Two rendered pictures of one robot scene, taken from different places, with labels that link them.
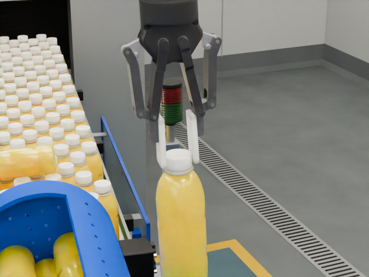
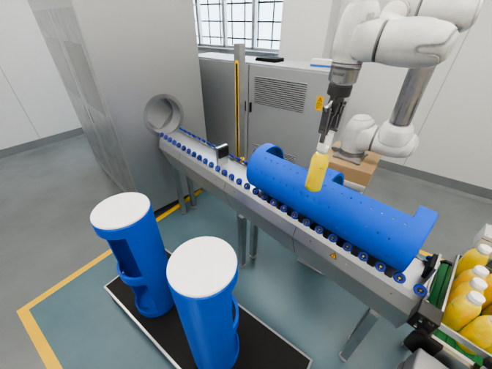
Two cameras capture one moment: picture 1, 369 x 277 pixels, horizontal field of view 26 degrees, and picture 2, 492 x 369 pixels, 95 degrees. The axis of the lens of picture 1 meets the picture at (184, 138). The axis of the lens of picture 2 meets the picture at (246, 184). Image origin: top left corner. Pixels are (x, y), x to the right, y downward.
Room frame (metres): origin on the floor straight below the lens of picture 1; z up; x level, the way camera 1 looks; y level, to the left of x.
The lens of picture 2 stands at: (1.53, -0.65, 1.82)
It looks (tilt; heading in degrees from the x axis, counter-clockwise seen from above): 36 degrees down; 148
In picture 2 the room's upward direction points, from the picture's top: 1 degrees clockwise
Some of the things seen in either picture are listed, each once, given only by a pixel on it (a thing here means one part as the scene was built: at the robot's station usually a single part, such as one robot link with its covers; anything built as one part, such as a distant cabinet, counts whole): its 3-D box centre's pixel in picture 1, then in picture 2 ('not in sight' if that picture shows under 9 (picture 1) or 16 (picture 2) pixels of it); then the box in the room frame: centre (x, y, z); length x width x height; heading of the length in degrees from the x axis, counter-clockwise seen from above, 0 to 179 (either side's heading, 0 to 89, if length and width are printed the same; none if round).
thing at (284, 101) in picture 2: not in sight; (258, 118); (-1.05, 1.12, 0.72); 2.15 x 0.54 x 1.45; 23
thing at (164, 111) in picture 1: (170, 110); not in sight; (1.91, 0.04, 1.18); 0.06 x 0.06 x 0.05
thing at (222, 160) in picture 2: not in sight; (222, 155); (0.16, -0.02, 1.00); 0.10 x 0.04 x 0.15; 104
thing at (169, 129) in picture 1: (170, 112); not in sight; (1.91, 0.04, 1.18); 0.06 x 0.06 x 0.16
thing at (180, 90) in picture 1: (169, 93); not in sight; (1.91, 0.04, 1.23); 0.06 x 0.06 x 0.04
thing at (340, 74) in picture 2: not in sight; (343, 73); (1.01, 0.02, 1.69); 0.09 x 0.09 x 0.06
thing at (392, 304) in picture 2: not in sight; (249, 194); (0.43, 0.05, 0.79); 2.17 x 0.29 x 0.34; 14
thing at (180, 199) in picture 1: (181, 222); (317, 170); (1.01, 0.00, 1.33); 0.07 x 0.07 x 0.19
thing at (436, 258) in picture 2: not in sight; (428, 269); (1.45, 0.30, 0.99); 0.10 x 0.02 x 0.12; 104
